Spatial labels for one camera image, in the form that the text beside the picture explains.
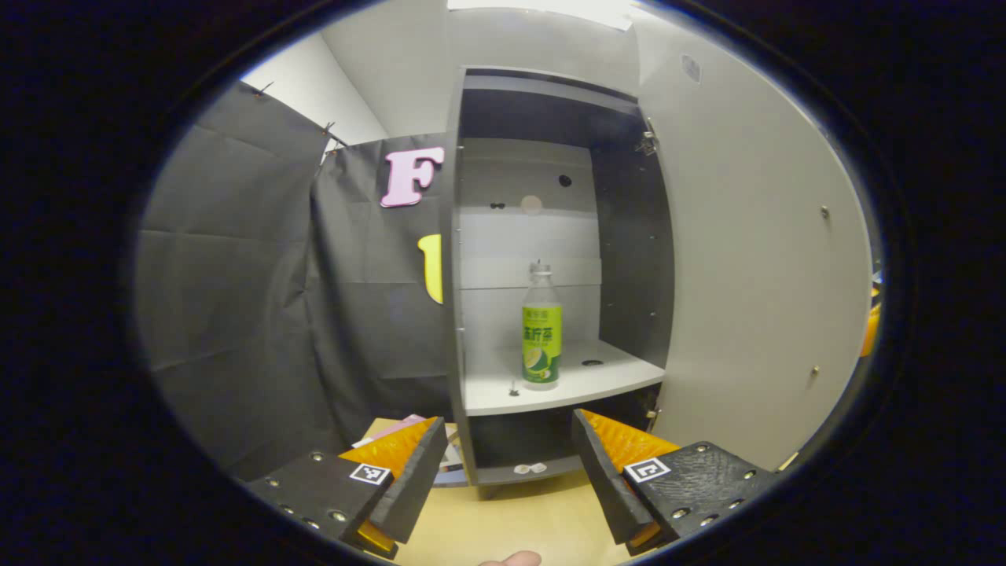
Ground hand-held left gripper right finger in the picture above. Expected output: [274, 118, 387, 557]
[571, 409, 779, 557]

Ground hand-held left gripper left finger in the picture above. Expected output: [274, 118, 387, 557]
[248, 417, 449, 560]

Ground grey cabinet door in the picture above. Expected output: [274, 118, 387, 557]
[633, 20, 875, 472]

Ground green label bottle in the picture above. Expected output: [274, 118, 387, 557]
[521, 262, 564, 391]

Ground white cabinet shelf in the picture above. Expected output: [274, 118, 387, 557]
[462, 338, 667, 417]

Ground dark grey cabinet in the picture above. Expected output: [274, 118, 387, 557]
[439, 65, 677, 500]

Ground white book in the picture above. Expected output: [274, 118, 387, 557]
[442, 424, 466, 472]

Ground black backdrop cloth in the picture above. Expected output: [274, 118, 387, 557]
[135, 79, 457, 480]

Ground large ceiling light panel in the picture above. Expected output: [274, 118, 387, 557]
[448, 0, 637, 32]

